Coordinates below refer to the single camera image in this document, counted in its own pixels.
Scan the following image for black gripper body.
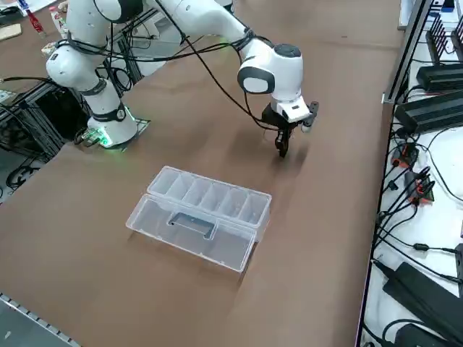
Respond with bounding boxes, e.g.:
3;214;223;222
263;103;305;133

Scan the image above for red bottle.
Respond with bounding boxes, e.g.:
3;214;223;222
24;9;47;38

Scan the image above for black pronged stand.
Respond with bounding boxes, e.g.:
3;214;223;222
426;16;449;64

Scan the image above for aluminium profile post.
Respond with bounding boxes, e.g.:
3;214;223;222
382;0;435;105

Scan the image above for transparent compartment box with lid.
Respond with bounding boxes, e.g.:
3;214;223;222
125;165;273;274

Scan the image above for black power cable with ferrite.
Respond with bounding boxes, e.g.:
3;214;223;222
374;216;463;256

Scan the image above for wooden board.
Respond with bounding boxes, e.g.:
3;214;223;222
0;23;23;41

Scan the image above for black connector with red clip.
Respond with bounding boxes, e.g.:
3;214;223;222
392;143;420;168
404;169;436;205

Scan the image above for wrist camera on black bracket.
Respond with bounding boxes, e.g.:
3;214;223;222
302;100;320;134

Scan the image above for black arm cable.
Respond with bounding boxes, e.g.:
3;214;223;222
155;0;276;131
54;32;256;63

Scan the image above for black power brick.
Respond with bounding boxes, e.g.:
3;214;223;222
415;63;463;93
382;262;463;340
395;95;463;133

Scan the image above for aluminium rail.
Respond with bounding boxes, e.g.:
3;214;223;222
0;291;82;347

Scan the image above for white bottle with pink label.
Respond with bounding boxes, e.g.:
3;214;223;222
48;5;70;40

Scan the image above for black metal frame rack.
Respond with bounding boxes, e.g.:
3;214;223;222
0;77;93;163

